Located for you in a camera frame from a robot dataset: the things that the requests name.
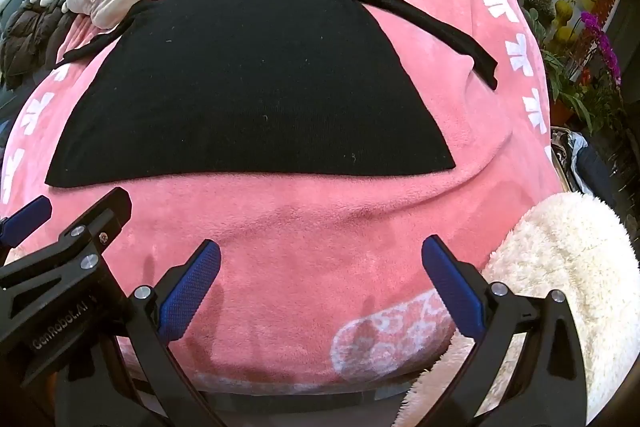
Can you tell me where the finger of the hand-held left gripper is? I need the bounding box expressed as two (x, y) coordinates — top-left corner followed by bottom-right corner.
(0, 195), (54, 254)
(0, 187), (134, 308)

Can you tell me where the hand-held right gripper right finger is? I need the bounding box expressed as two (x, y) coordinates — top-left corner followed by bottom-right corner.
(395, 234), (598, 427)

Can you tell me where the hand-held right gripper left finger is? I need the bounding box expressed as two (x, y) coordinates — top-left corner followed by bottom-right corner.
(55, 238), (228, 427)

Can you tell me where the black knit sweater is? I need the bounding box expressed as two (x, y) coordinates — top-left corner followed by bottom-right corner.
(45, 0), (499, 188)

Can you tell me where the pink printed fleece blanket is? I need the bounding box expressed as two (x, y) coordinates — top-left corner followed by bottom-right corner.
(0, 0), (571, 403)

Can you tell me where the dark brown plush toy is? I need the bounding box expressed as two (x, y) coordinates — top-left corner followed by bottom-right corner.
(0, 0), (76, 90)

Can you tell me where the dark blue cloth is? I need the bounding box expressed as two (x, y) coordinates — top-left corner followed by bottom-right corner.
(570, 141), (632, 220)

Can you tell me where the green potted plant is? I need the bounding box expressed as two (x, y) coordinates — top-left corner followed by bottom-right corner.
(522, 0), (613, 135)

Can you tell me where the purple orchid plant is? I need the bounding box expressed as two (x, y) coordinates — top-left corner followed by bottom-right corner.
(579, 9), (624, 92)

